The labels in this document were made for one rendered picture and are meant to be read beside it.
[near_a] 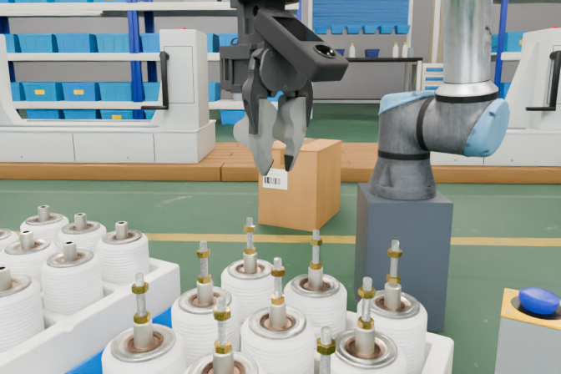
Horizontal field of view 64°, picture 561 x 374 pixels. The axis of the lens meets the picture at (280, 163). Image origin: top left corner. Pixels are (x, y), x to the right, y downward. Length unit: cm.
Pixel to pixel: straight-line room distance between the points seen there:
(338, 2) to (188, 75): 417
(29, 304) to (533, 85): 263
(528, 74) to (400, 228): 199
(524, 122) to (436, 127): 196
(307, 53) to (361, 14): 603
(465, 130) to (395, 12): 568
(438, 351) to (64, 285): 60
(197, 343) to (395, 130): 60
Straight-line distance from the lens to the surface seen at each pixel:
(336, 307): 69
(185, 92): 256
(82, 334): 84
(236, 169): 242
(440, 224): 103
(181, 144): 253
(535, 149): 276
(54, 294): 87
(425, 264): 106
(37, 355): 80
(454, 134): 94
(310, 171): 161
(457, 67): 93
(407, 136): 99
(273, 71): 51
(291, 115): 54
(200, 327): 65
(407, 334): 65
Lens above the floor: 57
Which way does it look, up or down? 11 degrees down
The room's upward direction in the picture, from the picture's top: straight up
